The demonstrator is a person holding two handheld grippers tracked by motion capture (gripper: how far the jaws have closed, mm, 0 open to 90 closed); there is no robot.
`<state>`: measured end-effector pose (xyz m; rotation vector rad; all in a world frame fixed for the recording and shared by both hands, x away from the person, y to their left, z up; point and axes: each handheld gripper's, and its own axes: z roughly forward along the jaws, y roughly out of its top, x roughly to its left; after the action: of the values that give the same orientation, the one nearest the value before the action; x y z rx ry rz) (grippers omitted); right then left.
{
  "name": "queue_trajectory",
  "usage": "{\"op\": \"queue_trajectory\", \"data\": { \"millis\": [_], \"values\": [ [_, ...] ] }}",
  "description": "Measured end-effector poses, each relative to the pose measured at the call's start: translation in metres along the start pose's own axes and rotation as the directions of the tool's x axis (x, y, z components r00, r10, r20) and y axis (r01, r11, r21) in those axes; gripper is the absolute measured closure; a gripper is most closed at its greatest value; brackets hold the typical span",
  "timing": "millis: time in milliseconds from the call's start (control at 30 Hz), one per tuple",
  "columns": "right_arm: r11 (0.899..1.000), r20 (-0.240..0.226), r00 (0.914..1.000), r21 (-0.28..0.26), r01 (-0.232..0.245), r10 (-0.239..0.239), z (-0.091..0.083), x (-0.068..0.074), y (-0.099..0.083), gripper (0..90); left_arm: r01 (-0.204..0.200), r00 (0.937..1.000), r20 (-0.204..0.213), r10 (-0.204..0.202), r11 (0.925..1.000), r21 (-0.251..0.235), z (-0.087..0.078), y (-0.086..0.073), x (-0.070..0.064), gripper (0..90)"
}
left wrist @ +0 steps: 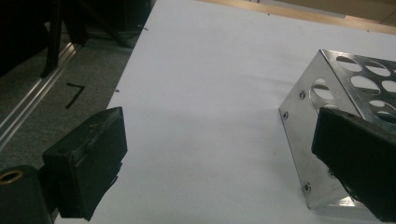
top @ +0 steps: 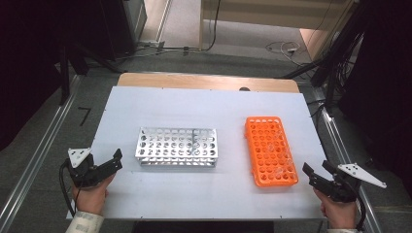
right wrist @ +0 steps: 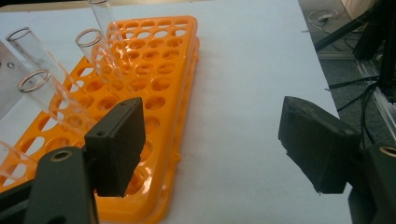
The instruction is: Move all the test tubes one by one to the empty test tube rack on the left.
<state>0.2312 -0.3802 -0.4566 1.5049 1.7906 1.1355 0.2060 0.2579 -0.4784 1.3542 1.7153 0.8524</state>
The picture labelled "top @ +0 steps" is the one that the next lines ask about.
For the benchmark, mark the black metal stand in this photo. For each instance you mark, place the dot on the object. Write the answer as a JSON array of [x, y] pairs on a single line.
[[330, 64], [64, 74]]

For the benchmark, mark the silver metal test tube rack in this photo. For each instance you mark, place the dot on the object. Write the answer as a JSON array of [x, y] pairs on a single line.
[[176, 147]]

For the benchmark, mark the wooden table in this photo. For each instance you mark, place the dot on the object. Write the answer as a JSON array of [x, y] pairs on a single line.
[[207, 81]]

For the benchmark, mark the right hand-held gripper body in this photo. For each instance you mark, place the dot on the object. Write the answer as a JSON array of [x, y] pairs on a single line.
[[343, 191]]

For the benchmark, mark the light wooden furniture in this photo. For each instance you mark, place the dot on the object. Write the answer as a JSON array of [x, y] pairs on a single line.
[[259, 13]]

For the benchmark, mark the clear test tube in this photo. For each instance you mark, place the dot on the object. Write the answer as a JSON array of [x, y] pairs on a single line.
[[271, 148], [285, 163]]

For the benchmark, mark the person's right hand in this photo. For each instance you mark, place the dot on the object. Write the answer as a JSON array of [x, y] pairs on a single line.
[[338, 215]]

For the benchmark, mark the dark curtain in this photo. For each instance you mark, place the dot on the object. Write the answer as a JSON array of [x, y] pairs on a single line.
[[385, 81], [26, 64]]

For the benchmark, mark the person's left hand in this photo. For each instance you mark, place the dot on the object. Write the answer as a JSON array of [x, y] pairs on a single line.
[[90, 199]]

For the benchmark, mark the white table board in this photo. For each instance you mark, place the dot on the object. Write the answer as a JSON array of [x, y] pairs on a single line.
[[194, 106]]

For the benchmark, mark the aluminium floor rail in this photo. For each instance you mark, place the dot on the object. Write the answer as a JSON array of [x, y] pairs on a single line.
[[39, 155], [340, 145]]

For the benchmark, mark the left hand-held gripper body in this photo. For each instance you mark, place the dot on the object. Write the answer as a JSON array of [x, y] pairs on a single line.
[[81, 171]]

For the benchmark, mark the grey cabinet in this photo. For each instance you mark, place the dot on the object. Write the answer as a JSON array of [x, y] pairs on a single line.
[[134, 16]]

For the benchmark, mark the orange plastic test tube rack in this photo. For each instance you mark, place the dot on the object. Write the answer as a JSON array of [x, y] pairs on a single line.
[[270, 152]]

